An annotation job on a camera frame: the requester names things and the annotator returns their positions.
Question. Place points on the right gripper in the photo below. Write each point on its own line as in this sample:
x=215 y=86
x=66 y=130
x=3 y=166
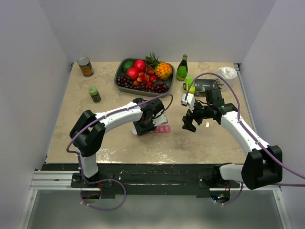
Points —
x=188 y=120

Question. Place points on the green lime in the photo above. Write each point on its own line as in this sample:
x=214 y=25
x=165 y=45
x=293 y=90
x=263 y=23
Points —
x=127 y=65

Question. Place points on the dark grapes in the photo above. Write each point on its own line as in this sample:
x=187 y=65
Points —
x=125 y=84

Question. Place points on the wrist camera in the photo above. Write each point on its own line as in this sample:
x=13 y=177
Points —
x=161 y=120
x=188 y=100

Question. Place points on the pineapple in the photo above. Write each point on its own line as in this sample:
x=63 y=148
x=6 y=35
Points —
x=163 y=70

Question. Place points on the pink weekly pill organizer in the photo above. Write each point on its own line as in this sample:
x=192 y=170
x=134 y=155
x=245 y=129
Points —
x=162 y=129

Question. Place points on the red apple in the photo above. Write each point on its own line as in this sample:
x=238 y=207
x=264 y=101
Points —
x=132 y=73

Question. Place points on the black and green box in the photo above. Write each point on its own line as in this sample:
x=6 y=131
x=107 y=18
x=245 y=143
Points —
x=200 y=86

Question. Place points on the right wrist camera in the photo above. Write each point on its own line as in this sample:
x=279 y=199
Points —
x=188 y=100

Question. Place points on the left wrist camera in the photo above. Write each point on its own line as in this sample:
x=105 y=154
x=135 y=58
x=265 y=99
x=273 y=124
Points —
x=161 y=120

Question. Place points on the red pomegranate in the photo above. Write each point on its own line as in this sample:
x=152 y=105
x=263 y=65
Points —
x=140 y=65

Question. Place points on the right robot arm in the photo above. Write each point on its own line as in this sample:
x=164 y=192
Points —
x=260 y=167

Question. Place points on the grey fruit tray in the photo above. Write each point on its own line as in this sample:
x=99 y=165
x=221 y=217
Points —
x=120 y=72

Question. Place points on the tin can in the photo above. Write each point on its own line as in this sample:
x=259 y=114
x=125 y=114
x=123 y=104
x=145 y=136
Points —
x=85 y=66

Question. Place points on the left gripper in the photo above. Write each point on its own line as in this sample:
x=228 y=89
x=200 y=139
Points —
x=141 y=131

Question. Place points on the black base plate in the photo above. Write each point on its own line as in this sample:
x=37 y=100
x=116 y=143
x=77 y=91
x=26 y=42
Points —
x=146 y=179

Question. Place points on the green glass bottle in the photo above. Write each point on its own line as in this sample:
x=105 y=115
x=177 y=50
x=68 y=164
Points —
x=182 y=69

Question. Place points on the green-lidded spice jar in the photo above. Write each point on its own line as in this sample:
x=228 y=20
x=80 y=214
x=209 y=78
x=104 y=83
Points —
x=93 y=92

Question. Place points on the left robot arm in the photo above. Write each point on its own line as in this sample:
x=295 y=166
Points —
x=88 y=132

